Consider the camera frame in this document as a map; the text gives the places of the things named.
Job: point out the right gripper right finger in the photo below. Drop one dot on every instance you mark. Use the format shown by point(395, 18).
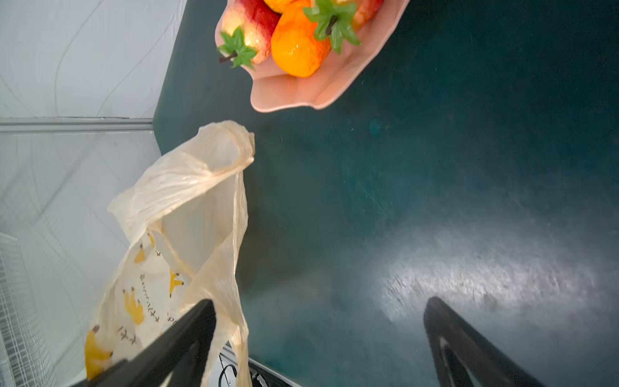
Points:
point(462, 355)

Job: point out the cream banana-print plastic bag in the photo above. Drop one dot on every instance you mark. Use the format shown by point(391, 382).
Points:
point(185, 220)

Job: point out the orange mandarin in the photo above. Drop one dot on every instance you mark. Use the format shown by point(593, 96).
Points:
point(294, 48)

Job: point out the yellow pear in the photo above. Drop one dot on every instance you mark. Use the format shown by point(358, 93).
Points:
point(278, 6)

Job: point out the red strawberry front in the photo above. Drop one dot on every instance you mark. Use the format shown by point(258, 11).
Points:
point(339, 21)

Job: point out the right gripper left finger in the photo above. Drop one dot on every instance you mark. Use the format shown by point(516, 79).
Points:
point(180, 355)

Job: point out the white wire basket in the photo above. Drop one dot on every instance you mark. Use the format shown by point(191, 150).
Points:
point(25, 360)

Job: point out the pale red strawberry left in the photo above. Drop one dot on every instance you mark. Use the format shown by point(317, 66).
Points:
point(247, 28)

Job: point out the pink scalloped fruit bowl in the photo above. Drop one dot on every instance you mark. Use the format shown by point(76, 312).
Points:
point(274, 90)

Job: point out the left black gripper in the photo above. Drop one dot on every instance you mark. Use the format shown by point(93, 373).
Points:
point(228, 372)

